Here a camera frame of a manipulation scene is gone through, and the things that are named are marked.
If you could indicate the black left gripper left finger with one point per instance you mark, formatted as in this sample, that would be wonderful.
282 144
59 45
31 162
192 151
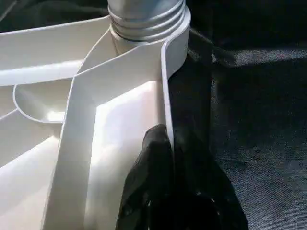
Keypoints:
148 187

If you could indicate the black mat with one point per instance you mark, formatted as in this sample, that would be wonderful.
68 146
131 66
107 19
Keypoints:
251 131

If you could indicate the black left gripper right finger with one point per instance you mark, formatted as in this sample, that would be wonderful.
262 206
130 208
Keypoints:
206 196

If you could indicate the white plastic table leg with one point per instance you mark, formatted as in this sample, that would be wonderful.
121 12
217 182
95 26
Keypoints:
144 21

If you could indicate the white plastic table top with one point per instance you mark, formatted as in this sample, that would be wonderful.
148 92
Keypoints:
84 119

